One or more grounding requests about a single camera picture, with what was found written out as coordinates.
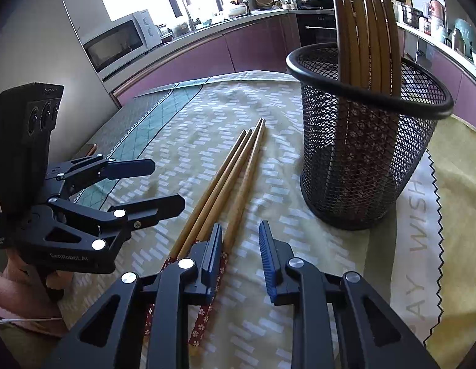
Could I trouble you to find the black mesh utensil cup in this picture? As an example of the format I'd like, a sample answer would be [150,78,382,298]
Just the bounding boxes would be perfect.
[286,43,454,231]

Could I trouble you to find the bamboo chopstick red end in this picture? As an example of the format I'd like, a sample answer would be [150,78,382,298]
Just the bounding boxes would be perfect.
[334,0,350,84]

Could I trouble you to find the bamboo chopstick floral end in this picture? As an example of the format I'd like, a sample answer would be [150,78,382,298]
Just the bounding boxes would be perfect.
[350,0,370,88]

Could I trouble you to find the person's left hand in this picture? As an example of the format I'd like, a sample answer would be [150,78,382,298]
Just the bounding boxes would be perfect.
[2,248,74,303]

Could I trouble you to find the patterned beige green tablecloth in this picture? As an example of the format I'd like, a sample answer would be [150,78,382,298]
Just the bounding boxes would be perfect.
[57,69,442,369]

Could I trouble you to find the silver refrigerator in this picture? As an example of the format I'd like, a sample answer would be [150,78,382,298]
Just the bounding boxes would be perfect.
[0,0,117,156]

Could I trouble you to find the white microwave oven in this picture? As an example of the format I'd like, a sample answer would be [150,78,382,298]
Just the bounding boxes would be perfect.
[80,10,162,81]

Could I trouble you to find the sink faucet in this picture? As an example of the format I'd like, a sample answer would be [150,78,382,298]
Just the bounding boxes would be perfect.
[182,0,196,32]

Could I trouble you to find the yellow green cloth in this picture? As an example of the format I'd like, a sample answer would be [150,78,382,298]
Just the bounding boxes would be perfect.
[427,115,476,368]

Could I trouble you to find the pink lower cabinets left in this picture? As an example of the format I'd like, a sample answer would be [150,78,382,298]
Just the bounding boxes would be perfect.
[109,11,300,106]

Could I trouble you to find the pink cabinets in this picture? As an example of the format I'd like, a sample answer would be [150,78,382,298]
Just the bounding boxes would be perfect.
[397,22,476,128]
[109,11,300,106]

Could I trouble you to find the pink lower cabinets right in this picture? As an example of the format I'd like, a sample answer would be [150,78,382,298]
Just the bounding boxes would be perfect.
[397,22,476,128]

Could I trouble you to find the black built-in oven stove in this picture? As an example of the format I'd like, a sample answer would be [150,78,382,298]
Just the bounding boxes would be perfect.
[295,0,336,46]

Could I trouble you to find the teal air fryer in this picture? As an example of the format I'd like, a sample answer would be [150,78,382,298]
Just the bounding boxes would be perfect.
[454,18,476,58]

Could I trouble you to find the steel pot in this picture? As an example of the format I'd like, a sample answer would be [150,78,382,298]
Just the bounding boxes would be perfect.
[399,4,423,28]

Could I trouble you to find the pink kettle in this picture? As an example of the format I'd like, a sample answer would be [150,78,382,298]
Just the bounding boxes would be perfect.
[429,0,446,27]

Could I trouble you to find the left camera box black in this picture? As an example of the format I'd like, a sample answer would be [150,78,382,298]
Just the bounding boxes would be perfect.
[0,82,64,216]

